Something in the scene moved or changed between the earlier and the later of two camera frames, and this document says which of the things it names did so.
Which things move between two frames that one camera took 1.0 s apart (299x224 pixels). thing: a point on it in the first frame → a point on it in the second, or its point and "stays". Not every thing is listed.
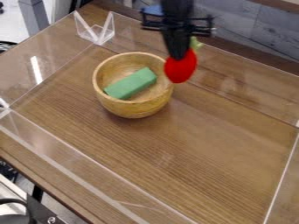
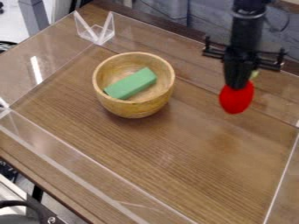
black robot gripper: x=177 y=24 → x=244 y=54
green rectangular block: x=124 y=87 stays
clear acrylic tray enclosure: x=140 y=127 stays
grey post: x=33 y=14 stays
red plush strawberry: x=180 y=69 → x=236 y=100
